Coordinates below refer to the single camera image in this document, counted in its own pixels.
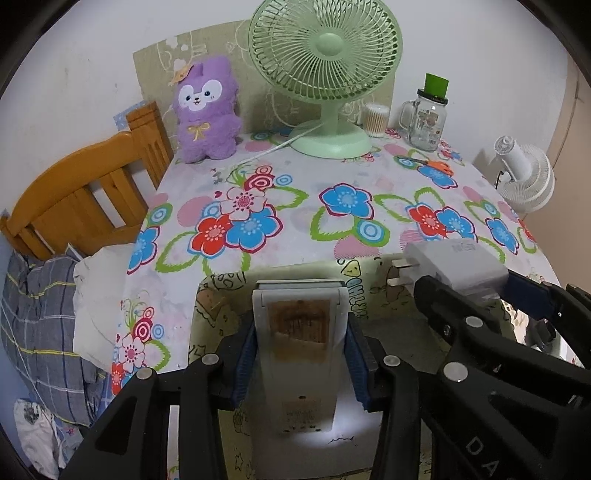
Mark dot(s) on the white pillow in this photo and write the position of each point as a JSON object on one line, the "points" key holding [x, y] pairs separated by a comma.
{"points": [[97, 304]]}

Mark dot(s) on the green desk fan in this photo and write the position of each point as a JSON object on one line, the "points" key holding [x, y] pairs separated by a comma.
{"points": [[332, 138]]}

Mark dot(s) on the wooden chair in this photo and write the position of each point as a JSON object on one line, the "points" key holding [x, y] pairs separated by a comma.
{"points": [[69, 184]]}

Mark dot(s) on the grey plaid blanket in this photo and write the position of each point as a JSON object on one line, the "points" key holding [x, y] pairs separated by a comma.
{"points": [[41, 332]]}

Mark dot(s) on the beige cartoon wall sheet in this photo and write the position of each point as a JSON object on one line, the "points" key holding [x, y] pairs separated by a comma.
{"points": [[152, 69]]}

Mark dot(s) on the yellow cartoon storage box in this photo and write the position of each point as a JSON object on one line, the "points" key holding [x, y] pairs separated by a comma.
{"points": [[221, 314]]}

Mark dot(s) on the white standing fan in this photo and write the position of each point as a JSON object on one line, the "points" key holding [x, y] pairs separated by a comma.
{"points": [[526, 170]]}

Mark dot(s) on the white rectangular stained device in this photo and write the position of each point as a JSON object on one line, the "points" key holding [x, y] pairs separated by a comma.
{"points": [[300, 360]]}

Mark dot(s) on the glass jar mug green lid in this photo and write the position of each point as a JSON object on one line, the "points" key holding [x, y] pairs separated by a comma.
{"points": [[425, 129]]}

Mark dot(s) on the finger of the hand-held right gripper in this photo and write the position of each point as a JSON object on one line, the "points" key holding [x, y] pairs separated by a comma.
{"points": [[531, 295], [457, 323]]}

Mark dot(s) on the beige door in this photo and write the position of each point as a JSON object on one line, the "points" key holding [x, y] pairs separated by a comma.
{"points": [[577, 115]]}

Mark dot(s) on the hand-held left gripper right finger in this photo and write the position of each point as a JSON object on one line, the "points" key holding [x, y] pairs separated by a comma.
{"points": [[358, 369]]}

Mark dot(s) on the floral tablecloth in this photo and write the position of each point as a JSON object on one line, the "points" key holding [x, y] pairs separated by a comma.
{"points": [[300, 217]]}

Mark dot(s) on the purple plush toy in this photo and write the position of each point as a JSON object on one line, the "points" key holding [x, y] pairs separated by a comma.
{"points": [[205, 134]]}

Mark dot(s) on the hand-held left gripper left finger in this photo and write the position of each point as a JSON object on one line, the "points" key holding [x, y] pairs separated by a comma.
{"points": [[244, 364]]}

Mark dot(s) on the white charger adapter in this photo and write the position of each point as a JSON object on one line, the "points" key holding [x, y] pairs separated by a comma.
{"points": [[457, 263]]}

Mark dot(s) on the white printed cloth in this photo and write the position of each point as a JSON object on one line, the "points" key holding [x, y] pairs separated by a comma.
{"points": [[32, 424]]}

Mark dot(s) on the cotton swab container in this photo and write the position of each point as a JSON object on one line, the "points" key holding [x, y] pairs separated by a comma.
{"points": [[376, 122]]}

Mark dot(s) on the blue patterned wall sheet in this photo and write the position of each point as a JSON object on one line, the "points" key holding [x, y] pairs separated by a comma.
{"points": [[121, 119]]}

